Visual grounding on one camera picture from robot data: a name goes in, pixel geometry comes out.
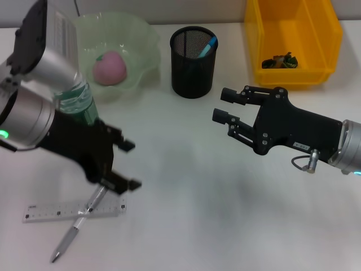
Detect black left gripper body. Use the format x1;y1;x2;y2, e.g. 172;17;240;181
39;109;117;185

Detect green plastic wrapper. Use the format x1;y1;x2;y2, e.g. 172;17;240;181
261;51;299;69

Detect blue scissors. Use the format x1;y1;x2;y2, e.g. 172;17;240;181
186;36;218;77

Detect transparent plastic ruler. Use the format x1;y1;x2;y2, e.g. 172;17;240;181
22;195;128;224

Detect yellow plastic storage bin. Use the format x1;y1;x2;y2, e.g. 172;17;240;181
244;0;344;91

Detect black mesh pen cup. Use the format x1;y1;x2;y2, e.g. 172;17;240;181
169;25;219;99

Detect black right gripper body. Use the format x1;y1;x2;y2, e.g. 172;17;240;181
252;86;344;164

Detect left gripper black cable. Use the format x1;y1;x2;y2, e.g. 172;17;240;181
0;140;18;154

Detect clear silver ballpoint pen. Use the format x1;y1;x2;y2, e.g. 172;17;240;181
50;185;108;264

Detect clear bottle with green label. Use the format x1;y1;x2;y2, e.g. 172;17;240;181
53;72;99;126

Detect green glass fruit plate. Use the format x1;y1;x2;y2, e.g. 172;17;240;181
76;11;162;104

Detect right gripper grey cable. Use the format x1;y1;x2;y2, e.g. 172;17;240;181
291;148;322;173

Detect pink toy peach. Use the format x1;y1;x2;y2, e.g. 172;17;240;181
93;50;127;85

